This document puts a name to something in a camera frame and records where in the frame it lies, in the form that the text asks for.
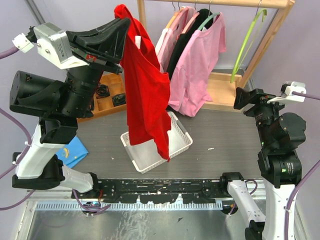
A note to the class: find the black t shirt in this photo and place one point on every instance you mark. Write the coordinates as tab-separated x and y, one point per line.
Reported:
183	40

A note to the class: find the blue folded cloth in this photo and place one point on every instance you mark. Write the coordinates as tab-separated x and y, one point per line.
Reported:
71	154

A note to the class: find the mint green hanger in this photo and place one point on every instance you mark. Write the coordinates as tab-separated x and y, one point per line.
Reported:
208	22

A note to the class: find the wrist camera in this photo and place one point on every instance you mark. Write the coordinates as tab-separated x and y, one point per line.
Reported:
287	96
53	45

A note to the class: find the orange hanger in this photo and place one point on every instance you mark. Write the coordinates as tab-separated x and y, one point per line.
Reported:
174	15

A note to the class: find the white t shirt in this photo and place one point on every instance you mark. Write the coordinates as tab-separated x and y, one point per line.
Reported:
161	48

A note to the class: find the green plastic hanger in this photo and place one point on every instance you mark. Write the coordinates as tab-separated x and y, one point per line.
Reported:
243	50

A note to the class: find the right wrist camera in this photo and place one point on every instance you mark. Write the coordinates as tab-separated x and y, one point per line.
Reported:
287	96

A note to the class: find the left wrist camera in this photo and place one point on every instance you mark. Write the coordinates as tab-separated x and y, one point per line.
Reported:
53	45

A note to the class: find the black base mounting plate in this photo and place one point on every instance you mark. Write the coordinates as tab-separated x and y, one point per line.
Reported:
157	191

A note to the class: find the wooden compartment tray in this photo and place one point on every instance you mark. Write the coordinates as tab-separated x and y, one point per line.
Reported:
104	106

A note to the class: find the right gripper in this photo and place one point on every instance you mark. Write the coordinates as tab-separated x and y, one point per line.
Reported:
243	96

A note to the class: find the wooden clothes rack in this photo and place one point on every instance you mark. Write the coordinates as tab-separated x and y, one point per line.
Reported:
222	86

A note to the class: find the rolled black sock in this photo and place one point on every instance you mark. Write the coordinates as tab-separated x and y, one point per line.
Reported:
102	91

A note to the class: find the red t shirt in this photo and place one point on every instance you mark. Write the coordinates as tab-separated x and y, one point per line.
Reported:
147	89

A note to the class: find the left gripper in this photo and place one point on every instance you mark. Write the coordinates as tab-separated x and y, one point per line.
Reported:
111	40

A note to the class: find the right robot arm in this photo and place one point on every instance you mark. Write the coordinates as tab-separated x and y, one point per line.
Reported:
280	167

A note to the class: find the pink hanger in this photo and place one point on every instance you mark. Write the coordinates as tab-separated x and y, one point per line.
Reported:
192	20

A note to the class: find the light pink t shirt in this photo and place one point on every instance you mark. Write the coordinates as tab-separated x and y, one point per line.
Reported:
173	33

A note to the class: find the rolled dark patterned sock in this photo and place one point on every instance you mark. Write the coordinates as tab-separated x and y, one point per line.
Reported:
119	99

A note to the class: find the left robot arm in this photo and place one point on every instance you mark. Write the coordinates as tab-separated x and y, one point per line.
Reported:
58	105

